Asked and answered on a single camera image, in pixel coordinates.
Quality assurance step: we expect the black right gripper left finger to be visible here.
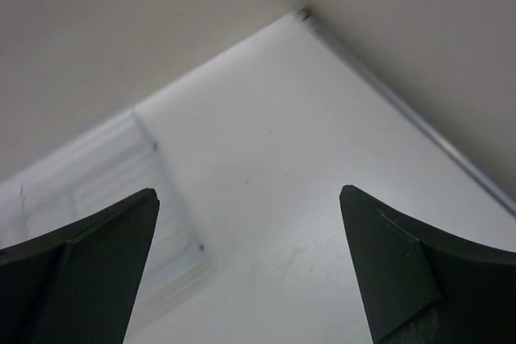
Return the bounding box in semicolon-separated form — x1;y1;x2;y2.
1;188;160;343

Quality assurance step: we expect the white wire dish rack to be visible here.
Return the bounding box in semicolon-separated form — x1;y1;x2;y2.
1;111;206;336

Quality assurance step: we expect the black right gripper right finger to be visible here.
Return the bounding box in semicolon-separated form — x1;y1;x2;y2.
339;185;515;343

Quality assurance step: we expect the aluminium table frame rail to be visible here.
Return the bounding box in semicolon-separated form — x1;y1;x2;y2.
297;6;515;216

